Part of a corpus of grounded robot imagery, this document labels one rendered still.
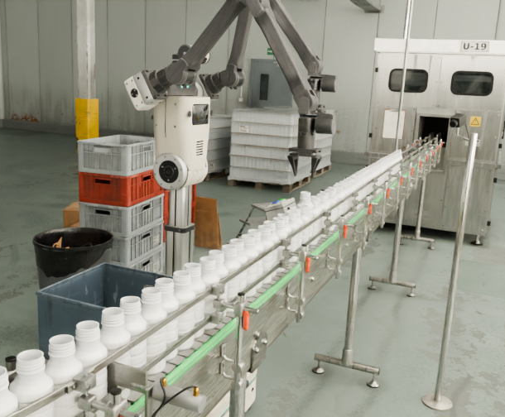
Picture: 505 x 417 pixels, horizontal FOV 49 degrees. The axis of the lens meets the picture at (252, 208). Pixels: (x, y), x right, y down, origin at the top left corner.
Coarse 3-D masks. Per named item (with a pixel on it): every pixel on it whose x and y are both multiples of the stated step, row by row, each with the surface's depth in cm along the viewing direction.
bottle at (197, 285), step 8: (192, 264) 125; (192, 272) 121; (192, 280) 122; (200, 280) 123; (192, 288) 121; (200, 288) 122; (200, 304) 123; (200, 312) 123; (200, 320) 124; (200, 336) 125
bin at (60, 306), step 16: (80, 272) 177; (96, 272) 184; (112, 272) 187; (128, 272) 184; (144, 272) 181; (48, 288) 164; (64, 288) 170; (80, 288) 177; (96, 288) 185; (112, 288) 188; (128, 288) 185; (48, 304) 159; (64, 304) 157; (80, 304) 154; (96, 304) 186; (112, 304) 189; (48, 320) 160; (64, 320) 158; (80, 320) 155; (96, 320) 153; (48, 336) 161
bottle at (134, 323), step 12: (120, 300) 101; (132, 300) 104; (132, 312) 101; (132, 324) 101; (144, 324) 102; (132, 336) 101; (132, 348) 101; (144, 348) 103; (132, 360) 102; (144, 360) 104
